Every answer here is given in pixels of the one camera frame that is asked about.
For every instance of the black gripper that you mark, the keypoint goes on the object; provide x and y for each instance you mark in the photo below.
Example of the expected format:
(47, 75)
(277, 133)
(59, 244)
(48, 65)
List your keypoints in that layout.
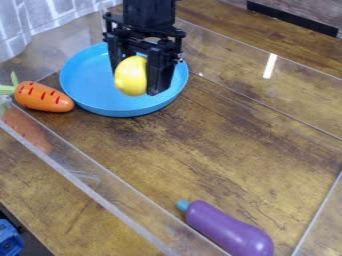
(146, 18)

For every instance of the yellow toy lemon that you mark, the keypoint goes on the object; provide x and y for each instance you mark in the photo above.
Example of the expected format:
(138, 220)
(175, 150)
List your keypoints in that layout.
(131, 76)

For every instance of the blue round tray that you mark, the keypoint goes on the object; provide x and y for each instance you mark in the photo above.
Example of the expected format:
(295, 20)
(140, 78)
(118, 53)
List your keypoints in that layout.
(87, 81)

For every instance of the orange toy carrot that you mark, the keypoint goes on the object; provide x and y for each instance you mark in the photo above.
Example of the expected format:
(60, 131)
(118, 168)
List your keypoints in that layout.
(37, 96)

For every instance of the white patterned curtain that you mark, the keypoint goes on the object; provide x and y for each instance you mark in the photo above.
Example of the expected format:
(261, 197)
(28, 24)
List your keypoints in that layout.
(28, 17)

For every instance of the purple toy eggplant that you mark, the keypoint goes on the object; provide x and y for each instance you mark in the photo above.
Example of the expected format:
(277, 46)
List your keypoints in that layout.
(239, 238)

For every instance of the blue object at corner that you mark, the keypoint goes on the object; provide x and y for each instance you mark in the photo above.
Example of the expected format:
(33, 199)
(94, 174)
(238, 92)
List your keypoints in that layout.
(11, 240)

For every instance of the clear acrylic enclosure wall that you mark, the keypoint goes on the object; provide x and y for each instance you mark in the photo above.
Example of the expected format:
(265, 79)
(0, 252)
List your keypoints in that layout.
(249, 140)

